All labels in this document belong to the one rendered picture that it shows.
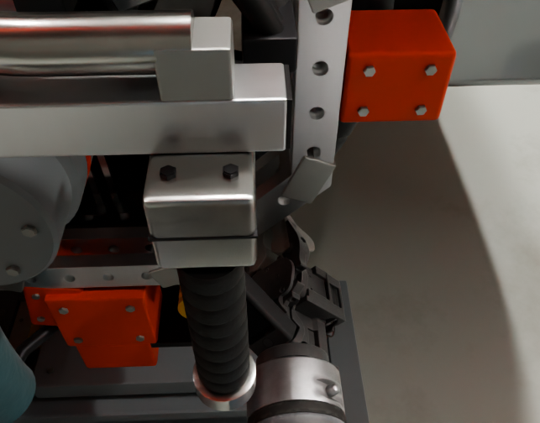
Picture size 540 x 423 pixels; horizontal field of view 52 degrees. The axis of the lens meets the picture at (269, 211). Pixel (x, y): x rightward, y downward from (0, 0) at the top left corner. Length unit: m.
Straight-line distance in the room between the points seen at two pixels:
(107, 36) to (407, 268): 1.26
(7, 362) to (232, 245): 0.45
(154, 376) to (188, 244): 0.77
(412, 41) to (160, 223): 0.30
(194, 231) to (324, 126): 0.27
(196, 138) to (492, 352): 1.17
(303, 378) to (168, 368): 0.54
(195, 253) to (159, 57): 0.09
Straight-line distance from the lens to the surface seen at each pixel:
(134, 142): 0.26
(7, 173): 0.37
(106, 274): 0.68
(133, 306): 0.70
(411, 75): 0.48
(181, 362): 1.02
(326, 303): 0.59
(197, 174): 0.25
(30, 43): 0.25
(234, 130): 0.25
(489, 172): 1.76
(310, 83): 0.47
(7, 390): 0.70
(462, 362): 1.33
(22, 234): 0.40
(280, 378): 0.51
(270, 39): 0.28
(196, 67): 0.23
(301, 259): 0.57
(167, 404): 1.08
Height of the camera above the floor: 1.12
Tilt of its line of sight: 47 degrees down
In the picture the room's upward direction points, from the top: straight up
